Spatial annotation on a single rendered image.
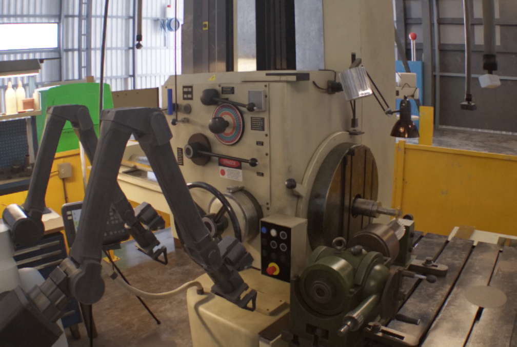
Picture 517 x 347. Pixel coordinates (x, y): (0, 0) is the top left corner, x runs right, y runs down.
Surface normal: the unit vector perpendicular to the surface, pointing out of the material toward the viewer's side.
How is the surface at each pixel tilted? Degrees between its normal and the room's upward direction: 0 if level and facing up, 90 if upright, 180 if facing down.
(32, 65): 58
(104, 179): 89
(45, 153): 89
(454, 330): 0
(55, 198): 90
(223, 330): 90
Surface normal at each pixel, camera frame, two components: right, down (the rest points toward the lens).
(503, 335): -0.02, -0.98
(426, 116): -0.62, 0.15
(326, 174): -0.47, -0.56
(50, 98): 0.77, 0.00
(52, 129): 0.65, 0.23
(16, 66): 0.62, -0.43
